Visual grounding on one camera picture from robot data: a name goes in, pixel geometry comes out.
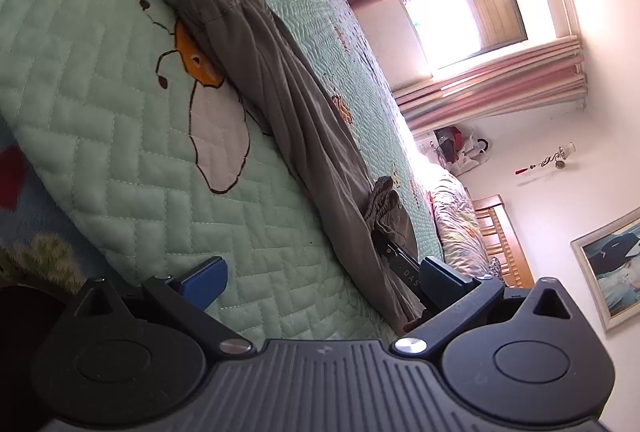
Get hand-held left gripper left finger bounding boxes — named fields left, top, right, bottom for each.
left=67, top=256, right=256, bottom=357

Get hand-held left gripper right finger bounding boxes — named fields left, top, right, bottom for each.
left=390, top=257, right=573, bottom=358

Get grey pants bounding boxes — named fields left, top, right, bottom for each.
left=156, top=0, right=441, bottom=333

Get floral pillow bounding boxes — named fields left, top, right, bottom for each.
left=430, top=162, right=493, bottom=278

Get wooden headboard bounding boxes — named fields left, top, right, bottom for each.
left=472, top=195, right=533, bottom=288

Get white plastic bag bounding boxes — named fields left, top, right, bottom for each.
left=457, top=135, right=491, bottom=173

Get framed picture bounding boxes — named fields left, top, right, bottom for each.
left=570, top=209, right=640, bottom=333

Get floral bed sheet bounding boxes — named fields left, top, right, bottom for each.
left=0, top=117, right=121, bottom=293

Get green quilted bee bedspread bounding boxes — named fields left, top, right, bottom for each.
left=0, top=0, right=443, bottom=338

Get window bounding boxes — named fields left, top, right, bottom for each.
left=397, top=0, right=561, bottom=73

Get wall hanging ornament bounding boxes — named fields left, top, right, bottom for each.
left=515, top=142, right=576, bottom=175

